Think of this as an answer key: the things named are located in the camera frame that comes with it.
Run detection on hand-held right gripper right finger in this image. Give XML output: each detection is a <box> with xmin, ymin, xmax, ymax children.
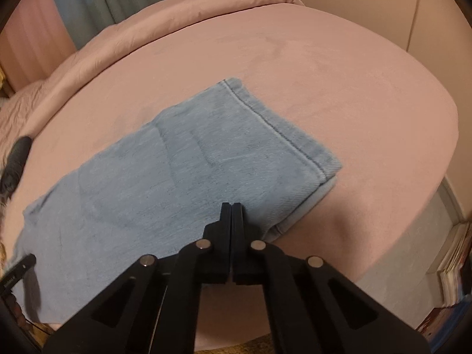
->
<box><xmin>232</xmin><ymin>203</ymin><xmax>432</xmax><ymax>354</ymax></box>

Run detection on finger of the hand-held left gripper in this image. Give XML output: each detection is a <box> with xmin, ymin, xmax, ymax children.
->
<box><xmin>0</xmin><ymin>254</ymin><xmax>37</xmax><ymax>299</ymax></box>

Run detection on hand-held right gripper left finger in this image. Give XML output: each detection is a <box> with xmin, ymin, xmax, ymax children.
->
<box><xmin>42</xmin><ymin>203</ymin><xmax>232</xmax><ymax>354</ymax></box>

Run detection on light blue denim pants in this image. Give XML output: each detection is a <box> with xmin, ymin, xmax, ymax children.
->
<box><xmin>7</xmin><ymin>77</ymin><xmax>342</xmax><ymax>323</ymax></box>

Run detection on dark grey folded cloth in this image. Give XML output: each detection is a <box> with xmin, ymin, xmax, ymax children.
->
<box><xmin>0</xmin><ymin>136</ymin><xmax>33</xmax><ymax>196</ymax></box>

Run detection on pink bed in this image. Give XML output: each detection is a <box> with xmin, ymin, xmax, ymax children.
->
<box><xmin>0</xmin><ymin>5</ymin><xmax>460</xmax><ymax>351</ymax></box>

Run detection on wrinkled pink bedspread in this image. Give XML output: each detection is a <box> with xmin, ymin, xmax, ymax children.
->
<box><xmin>0</xmin><ymin>81</ymin><xmax>50</xmax><ymax>148</ymax></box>

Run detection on pink duvet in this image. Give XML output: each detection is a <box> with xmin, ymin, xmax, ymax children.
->
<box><xmin>7</xmin><ymin>0</ymin><xmax>305</xmax><ymax>94</ymax></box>

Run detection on stack of books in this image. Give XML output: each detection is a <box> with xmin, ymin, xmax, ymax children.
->
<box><xmin>426</xmin><ymin>221</ymin><xmax>472</xmax><ymax>308</ymax></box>

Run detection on teal curtain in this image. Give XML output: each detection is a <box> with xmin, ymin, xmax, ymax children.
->
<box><xmin>48</xmin><ymin>0</ymin><xmax>166</xmax><ymax>50</ymax></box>

